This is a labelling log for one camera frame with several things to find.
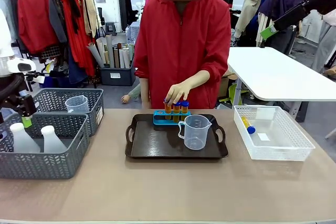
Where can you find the person's left hand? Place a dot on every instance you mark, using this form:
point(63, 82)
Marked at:
point(178, 91)

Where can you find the brown paper roll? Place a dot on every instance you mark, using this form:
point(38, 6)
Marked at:
point(116, 57)

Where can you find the grey hanging fabric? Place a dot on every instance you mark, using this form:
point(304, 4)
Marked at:
point(325, 45)

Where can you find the grey perforated plastic basket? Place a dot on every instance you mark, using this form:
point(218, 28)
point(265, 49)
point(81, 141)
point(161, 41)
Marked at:
point(39, 165)

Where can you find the beige paper roll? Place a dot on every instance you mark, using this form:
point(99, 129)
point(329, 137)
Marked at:
point(103, 49)

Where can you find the mannequin arm with grey sleeve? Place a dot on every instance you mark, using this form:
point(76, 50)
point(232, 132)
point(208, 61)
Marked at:
point(131, 95)

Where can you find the small white sticker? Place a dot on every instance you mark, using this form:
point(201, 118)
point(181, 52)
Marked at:
point(263, 136)

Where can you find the tall grey paper roll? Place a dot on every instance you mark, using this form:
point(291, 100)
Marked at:
point(110, 51)

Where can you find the light grey hanging coat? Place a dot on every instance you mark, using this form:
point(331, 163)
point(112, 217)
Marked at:
point(8, 11)

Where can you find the person in beige coat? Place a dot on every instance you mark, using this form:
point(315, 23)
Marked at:
point(249, 11)

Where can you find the black step stool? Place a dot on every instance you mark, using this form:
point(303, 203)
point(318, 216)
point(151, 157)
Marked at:
point(110, 28)

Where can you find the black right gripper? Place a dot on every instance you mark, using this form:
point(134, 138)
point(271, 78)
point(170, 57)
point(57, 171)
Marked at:
point(291, 16)

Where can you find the white perforated plastic basket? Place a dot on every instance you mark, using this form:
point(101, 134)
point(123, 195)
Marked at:
point(278, 145)

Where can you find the clear plastic measuring cup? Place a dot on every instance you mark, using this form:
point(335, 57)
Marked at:
point(78, 106)
point(195, 134)

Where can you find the green plastic object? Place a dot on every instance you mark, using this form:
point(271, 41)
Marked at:
point(233, 93)

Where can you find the orange tube with blue cap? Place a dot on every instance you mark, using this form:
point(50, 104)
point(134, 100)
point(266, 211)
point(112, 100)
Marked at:
point(167, 110)
point(185, 108)
point(176, 110)

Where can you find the beige hanging garment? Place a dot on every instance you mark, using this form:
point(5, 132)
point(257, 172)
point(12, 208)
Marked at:
point(92, 11)

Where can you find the dark grey storage box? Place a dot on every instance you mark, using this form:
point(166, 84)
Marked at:
point(123, 75)

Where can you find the white plastic bottle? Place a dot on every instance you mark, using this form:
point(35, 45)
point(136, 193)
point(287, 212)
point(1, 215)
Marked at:
point(53, 142)
point(23, 141)

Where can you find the dark brown plastic serving tray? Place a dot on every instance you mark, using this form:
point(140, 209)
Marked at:
point(157, 145)

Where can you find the person in red jacket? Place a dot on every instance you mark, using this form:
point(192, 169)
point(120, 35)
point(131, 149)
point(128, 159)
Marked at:
point(181, 51)

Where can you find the blue test tube rack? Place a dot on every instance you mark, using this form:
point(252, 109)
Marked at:
point(162, 121)

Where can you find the grey basket with white label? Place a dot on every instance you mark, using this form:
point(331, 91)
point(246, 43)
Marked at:
point(52, 98)

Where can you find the blue jeans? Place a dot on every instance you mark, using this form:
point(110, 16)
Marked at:
point(77, 73)

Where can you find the white office table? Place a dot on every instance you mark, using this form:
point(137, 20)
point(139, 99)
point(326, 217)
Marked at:
point(275, 74)

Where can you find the black hanging scarf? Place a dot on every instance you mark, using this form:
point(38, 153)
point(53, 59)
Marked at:
point(74, 11)

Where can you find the red hanging jacket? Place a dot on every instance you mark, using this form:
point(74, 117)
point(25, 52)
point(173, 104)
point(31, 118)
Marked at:
point(34, 19)

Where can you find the yellow tube with blue cap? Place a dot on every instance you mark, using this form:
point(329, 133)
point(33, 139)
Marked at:
point(248, 125)

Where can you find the person's right forearm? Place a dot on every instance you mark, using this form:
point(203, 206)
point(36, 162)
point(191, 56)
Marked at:
point(145, 93)

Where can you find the person's left forearm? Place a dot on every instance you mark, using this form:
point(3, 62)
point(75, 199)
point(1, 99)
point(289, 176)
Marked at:
point(198, 78)

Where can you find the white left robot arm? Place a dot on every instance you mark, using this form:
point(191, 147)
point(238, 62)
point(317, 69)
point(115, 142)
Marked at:
point(5, 40)

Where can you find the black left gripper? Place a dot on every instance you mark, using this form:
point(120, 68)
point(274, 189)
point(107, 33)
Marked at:
point(26, 104)

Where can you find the cardboard box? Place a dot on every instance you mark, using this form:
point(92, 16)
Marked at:
point(224, 85)

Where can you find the dark grey hanging garment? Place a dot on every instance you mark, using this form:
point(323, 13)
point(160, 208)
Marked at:
point(56, 22)

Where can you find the red hanging dress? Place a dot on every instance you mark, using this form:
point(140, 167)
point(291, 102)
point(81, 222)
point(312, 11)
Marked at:
point(78, 40)

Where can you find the white computer monitor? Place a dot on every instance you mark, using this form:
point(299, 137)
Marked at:
point(239, 1)

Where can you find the white paper roll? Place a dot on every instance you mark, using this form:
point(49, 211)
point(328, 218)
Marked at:
point(126, 57)

